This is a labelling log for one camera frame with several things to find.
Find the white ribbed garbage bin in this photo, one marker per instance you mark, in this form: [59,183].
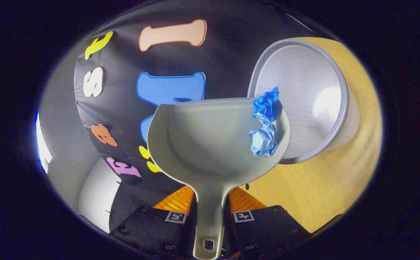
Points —
[304,83]

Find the black backdrop cloth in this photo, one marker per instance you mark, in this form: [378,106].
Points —
[123,90]

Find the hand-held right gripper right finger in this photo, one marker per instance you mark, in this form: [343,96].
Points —
[264,227]

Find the grey plastic dustpan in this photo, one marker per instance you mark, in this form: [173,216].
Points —
[202,137]

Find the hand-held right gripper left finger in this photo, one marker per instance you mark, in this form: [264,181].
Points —
[148,227]

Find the dark blue paper ball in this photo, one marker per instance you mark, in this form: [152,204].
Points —
[267,104]

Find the light blue paper ball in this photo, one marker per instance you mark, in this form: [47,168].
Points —
[264,141]

